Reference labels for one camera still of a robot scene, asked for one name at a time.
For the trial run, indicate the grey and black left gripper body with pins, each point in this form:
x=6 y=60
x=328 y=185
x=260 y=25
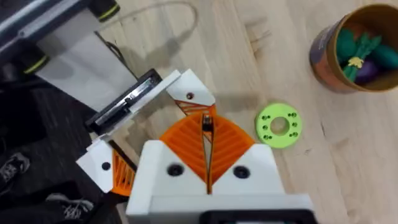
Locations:
x=84 y=71

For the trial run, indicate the finger of the white orange left gripper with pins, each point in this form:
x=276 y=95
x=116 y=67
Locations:
x=191 y=85
x=99 y=168

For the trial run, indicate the white orange right gripper left finger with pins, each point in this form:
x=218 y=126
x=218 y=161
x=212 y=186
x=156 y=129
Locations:
x=161 y=161

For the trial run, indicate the white orange right gripper right finger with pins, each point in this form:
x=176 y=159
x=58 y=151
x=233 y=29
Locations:
x=248 y=183

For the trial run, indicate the brown tub with vegetable toys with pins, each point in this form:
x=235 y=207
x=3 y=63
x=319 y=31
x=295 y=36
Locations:
x=357 y=49

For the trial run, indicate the person's black shoe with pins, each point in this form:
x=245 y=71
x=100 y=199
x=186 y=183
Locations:
x=12 y=169
x=70 y=205

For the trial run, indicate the green disc with holes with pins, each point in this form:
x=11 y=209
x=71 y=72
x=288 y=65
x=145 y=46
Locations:
x=278 y=125

